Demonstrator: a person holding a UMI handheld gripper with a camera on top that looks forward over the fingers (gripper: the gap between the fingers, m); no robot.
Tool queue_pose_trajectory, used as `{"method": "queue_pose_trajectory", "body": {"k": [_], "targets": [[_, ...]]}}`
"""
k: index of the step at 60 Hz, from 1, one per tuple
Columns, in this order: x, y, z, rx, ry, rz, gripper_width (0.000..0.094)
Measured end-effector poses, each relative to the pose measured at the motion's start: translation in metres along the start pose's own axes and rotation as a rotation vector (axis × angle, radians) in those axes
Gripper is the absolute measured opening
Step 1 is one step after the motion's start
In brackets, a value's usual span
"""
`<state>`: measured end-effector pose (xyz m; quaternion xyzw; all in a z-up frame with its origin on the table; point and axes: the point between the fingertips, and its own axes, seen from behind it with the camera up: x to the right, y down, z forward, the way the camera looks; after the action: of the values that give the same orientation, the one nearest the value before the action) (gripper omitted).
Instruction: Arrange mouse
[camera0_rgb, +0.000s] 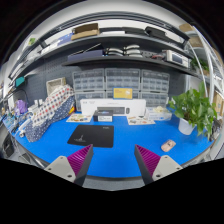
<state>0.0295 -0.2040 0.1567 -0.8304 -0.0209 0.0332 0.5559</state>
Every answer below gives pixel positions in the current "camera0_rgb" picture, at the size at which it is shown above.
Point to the right grey drawer cabinet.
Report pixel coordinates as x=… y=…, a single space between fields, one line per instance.
x=154 y=88

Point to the yellow card box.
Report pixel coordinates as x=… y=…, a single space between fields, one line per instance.
x=122 y=93

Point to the patterned cloth cover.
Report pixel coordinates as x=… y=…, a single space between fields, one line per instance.
x=55 y=108

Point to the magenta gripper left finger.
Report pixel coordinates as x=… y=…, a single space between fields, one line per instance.
x=73 y=168

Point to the green potted plant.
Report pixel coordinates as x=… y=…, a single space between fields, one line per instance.
x=194 y=111

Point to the purple bag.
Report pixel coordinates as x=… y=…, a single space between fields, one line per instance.
x=21 y=107

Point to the white wicker basket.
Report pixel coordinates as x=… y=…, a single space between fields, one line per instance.
x=55 y=83

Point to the left grey drawer cabinet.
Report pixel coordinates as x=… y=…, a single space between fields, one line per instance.
x=88 y=84

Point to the small black box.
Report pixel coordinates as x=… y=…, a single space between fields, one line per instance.
x=103 y=116

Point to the pink computer mouse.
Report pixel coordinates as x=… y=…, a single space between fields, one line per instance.
x=168 y=145

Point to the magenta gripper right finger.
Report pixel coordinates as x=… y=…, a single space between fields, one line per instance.
x=152 y=166

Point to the grey drawer cabinet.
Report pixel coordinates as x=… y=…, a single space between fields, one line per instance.
x=88 y=84
x=122 y=77
x=154 y=88

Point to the middle grey drawer cabinet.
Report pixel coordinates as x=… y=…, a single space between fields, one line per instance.
x=122 y=77

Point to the left picture card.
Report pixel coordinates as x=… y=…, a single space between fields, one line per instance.
x=79 y=118

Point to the white keyboard box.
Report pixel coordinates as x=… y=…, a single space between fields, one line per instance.
x=134 y=107

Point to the blue table mat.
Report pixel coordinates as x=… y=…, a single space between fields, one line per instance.
x=119 y=161

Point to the white device on shelf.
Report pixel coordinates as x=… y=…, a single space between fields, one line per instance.
x=176 y=58

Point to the right picture card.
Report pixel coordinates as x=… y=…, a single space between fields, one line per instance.
x=138 y=120

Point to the picture card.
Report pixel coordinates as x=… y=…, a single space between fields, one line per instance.
x=138 y=120
x=79 y=118

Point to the black mouse pad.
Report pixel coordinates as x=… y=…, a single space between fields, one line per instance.
x=97 y=135

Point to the cardboard box on shelf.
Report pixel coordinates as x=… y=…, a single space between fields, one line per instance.
x=85 y=31

